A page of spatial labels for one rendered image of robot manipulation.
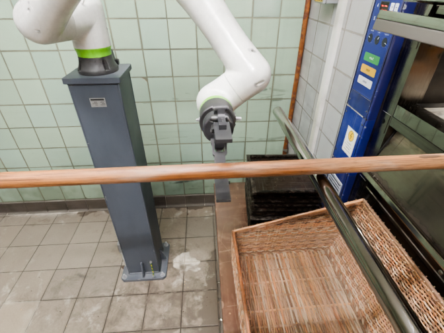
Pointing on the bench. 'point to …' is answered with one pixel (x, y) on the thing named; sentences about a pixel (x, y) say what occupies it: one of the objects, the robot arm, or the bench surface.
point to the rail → (413, 19)
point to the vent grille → (335, 182)
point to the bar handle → (429, 5)
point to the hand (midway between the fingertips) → (223, 170)
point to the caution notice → (349, 141)
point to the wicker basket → (271, 249)
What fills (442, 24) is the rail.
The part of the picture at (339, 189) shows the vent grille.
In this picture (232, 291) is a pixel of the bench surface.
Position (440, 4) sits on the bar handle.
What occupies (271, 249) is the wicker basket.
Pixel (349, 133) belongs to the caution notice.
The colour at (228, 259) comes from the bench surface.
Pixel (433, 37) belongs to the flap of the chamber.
